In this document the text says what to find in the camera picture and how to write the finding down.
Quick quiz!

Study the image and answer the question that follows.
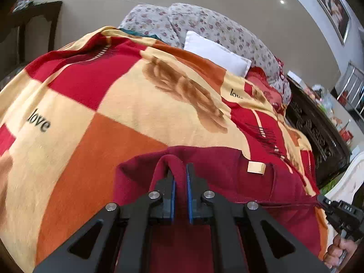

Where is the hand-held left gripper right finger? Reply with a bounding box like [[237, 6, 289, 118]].
[[186, 163, 330, 273]]

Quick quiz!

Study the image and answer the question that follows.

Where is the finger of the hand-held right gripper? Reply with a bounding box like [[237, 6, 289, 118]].
[[316, 195, 332, 209]]

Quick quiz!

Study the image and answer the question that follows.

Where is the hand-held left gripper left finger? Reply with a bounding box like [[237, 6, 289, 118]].
[[33, 171, 177, 273]]

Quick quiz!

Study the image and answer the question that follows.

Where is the dark red sweater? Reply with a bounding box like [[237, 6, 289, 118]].
[[113, 146, 323, 273]]

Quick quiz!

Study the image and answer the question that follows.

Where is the person's right hand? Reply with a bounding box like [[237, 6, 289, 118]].
[[324, 233, 359, 268]]

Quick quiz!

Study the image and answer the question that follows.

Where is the white chair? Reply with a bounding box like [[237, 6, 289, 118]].
[[321, 151, 364, 200]]

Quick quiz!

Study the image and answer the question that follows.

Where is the carved dark wooden dresser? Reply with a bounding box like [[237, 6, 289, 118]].
[[286, 77, 351, 188]]

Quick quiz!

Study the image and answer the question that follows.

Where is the clutter of bottles and bags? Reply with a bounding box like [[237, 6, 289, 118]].
[[306, 84, 354, 145]]

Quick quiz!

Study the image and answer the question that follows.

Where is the checkered printed blanket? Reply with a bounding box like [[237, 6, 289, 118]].
[[0, 25, 330, 273]]

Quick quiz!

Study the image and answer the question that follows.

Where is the metal rack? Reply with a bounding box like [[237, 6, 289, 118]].
[[334, 63, 364, 111]]

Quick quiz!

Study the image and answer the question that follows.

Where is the red pillow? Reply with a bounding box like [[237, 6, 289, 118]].
[[246, 67, 288, 116]]

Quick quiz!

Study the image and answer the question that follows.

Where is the white pillow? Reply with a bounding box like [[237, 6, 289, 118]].
[[183, 31, 253, 78]]

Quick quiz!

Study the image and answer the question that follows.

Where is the large floral quilt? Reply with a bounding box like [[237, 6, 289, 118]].
[[168, 3, 292, 111]]

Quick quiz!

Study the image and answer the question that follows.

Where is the small floral quilt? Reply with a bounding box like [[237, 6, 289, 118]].
[[119, 4, 182, 49]]

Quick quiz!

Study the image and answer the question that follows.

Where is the dark wooden side table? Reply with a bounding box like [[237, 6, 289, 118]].
[[0, 1, 63, 77]]

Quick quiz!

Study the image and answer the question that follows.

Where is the framed wall picture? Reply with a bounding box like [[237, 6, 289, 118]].
[[316, 0, 351, 46]]

